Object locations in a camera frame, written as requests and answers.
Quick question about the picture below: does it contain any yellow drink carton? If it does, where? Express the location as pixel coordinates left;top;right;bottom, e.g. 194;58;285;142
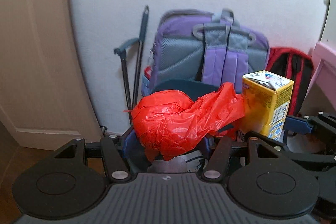
238;70;294;142

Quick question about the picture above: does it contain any red plastic bag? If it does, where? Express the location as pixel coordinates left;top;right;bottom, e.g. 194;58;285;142
123;82;246;162

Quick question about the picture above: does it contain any pink mesh bath sponge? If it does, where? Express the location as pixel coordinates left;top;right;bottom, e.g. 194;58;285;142
147;156;187;173

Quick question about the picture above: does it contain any dark teal trash bin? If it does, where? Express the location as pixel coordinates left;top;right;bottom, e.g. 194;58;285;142
126;78;242;175

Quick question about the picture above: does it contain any red black backpack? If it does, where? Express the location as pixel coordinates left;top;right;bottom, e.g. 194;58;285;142
266;47;314;116

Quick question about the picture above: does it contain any pink desk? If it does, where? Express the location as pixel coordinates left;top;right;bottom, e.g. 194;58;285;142
299;42;335;116

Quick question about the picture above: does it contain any purple grey backpack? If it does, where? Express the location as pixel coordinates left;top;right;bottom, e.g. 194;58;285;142
141;9;270;96

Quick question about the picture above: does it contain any light wooden door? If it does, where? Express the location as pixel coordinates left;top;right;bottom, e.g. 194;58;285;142
1;0;102;150

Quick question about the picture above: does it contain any folded grey trolley frame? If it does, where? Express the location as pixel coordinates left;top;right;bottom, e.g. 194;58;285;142
113;5;150;125

